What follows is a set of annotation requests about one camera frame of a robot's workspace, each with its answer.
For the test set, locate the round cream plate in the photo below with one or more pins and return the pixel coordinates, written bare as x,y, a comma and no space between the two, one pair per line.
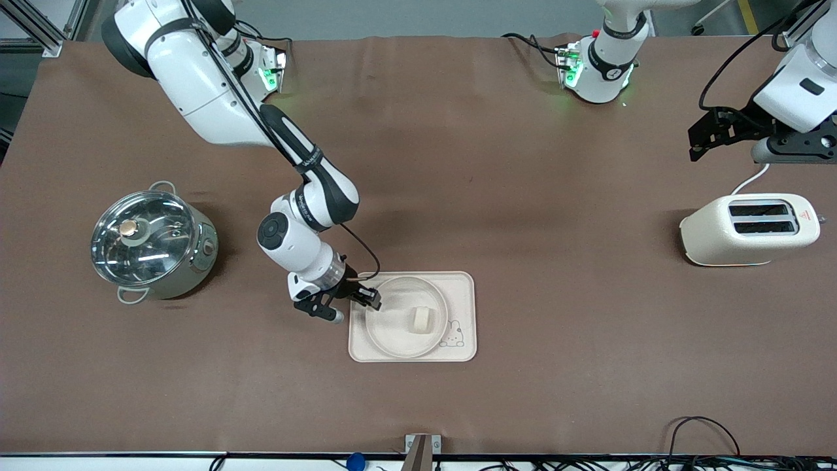
392,327

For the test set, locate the small cream bun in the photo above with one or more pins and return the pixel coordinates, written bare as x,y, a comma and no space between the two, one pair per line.
423,320

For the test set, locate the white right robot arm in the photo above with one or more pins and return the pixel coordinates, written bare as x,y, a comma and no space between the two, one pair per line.
196,78

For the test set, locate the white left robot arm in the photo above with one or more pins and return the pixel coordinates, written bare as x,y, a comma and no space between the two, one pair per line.
605,72

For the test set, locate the cream rabbit print tray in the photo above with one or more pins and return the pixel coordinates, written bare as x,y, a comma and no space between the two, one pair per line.
461,294

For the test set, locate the white wheeled stand leg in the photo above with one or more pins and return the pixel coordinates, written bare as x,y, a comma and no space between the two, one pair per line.
709,16

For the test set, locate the brown table cover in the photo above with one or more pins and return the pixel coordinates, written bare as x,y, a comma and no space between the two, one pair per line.
418,392

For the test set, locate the cream two-slot toaster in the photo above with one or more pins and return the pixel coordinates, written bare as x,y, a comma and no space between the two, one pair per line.
739,243

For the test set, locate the pale green electric pot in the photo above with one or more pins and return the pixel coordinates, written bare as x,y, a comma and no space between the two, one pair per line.
196,258

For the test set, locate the small blue round object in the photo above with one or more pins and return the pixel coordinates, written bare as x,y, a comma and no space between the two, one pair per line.
355,462

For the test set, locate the glass pot lid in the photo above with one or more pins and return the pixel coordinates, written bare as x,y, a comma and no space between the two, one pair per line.
144,239

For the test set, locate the aluminium frame profile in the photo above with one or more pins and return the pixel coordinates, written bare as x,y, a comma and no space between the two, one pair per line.
799,29
46,42

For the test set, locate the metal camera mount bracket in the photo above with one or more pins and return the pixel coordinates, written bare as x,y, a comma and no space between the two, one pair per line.
422,451

